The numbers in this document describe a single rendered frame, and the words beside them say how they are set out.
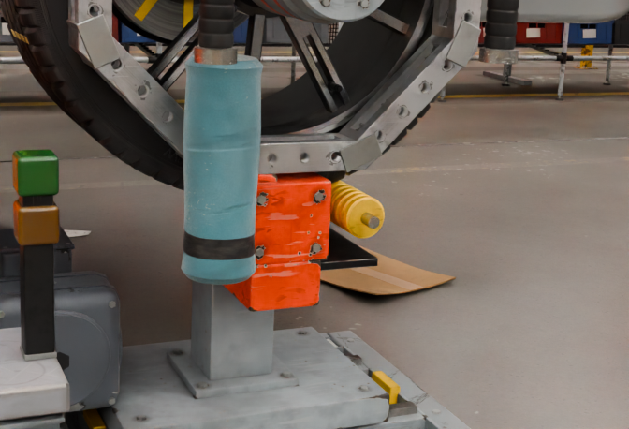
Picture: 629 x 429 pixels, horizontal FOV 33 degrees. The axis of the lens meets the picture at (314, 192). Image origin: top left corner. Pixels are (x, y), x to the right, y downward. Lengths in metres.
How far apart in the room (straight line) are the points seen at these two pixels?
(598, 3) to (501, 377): 0.79
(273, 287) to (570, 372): 1.11
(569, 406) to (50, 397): 1.35
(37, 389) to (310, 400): 0.61
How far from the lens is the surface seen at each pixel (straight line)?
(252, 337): 1.61
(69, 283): 1.51
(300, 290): 1.43
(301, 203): 1.40
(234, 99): 1.21
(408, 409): 1.70
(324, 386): 1.64
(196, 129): 1.22
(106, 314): 1.47
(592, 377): 2.38
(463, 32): 1.47
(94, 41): 1.29
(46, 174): 1.08
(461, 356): 2.41
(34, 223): 1.09
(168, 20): 1.89
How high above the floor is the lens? 0.88
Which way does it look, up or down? 13 degrees down
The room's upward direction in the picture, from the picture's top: 3 degrees clockwise
